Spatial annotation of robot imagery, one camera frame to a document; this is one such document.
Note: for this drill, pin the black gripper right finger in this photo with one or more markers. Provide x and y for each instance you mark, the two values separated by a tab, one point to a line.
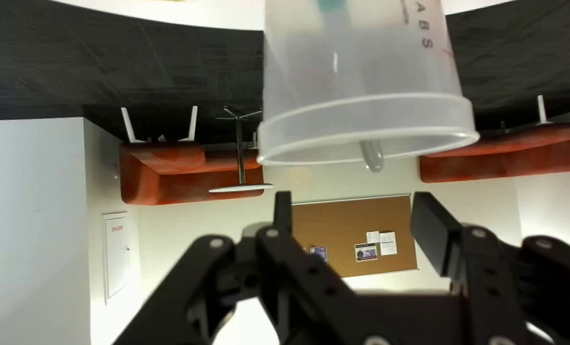
436	231

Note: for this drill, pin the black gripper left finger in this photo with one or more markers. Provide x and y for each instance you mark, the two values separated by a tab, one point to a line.
282	212

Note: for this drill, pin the green capped marker pen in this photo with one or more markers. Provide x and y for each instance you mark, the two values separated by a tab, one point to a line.
338	36

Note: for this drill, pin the clear plastic cup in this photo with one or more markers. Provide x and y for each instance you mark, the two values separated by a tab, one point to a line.
413	101

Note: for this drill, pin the small white side table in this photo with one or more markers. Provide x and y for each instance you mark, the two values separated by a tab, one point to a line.
242	183

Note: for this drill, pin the cork bulletin board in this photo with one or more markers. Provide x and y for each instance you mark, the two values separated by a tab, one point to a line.
357	237

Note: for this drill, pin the orange bench seat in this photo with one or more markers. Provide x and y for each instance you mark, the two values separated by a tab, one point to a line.
163	174

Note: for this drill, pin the round white table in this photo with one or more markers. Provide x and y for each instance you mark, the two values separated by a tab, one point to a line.
253	15

